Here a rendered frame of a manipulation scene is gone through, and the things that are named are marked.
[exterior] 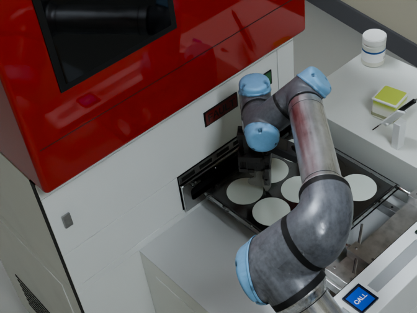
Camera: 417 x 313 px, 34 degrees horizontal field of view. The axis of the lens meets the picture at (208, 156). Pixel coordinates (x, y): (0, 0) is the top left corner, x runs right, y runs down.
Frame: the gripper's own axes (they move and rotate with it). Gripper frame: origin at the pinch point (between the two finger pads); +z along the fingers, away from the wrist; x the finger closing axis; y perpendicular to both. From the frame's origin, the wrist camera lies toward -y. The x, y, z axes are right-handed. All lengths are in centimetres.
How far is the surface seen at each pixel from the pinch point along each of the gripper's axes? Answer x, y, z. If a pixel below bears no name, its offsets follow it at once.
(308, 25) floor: -221, -6, 92
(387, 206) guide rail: 0.0, -31.1, 6.9
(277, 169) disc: -8.3, -1.7, 1.9
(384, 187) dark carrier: -2.3, -30.1, 1.9
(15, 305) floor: -20, 107, 92
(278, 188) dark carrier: -1.1, -2.2, 1.9
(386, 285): 33.9, -28.1, -4.1
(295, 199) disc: 2.6, -7.0, 1.9
